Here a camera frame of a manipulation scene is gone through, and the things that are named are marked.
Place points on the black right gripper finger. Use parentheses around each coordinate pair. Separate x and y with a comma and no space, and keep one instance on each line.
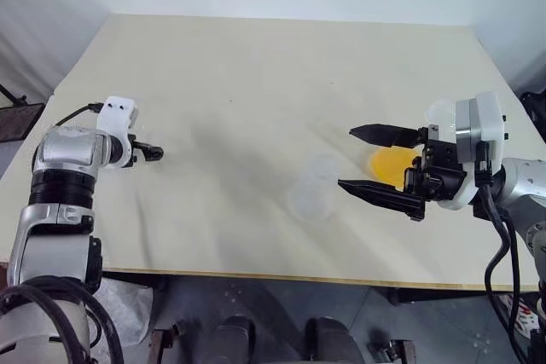
(384,197)
(384,134)

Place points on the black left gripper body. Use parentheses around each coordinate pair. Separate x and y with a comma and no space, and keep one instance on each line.
(137,151)

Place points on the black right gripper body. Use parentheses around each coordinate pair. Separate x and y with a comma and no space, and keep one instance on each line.
(439,176)

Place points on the clear plastic cup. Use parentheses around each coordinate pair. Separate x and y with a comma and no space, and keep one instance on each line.
(390,163)

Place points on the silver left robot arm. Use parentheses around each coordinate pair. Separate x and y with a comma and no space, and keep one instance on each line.
(64,159)

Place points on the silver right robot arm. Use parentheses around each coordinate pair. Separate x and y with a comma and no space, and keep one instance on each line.
(526,185)

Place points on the clear plastic bottle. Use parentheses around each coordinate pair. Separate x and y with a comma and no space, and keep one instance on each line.
(310,200)

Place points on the black object beside table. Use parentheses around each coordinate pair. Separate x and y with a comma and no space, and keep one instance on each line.
(535,110)

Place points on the black mesh stand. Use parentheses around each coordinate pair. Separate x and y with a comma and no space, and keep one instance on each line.
(19,121)

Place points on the dark rounded shape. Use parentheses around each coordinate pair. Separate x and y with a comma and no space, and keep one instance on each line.
(235,338)
(332,340)

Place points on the rusty metal table foot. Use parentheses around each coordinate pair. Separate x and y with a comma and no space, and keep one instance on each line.
(164,344)
(401,351)

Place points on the white plastic bag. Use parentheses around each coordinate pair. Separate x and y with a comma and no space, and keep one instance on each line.
(128,313)

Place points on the red and white label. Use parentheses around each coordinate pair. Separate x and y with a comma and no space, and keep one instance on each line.
(522,317)

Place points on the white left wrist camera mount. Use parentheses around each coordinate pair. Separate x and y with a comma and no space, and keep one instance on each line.
(114,119)

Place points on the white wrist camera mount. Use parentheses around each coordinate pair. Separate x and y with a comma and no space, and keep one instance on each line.
(488,125)
(114,119)

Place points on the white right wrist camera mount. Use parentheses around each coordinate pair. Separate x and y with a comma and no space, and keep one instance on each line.
(488,125)

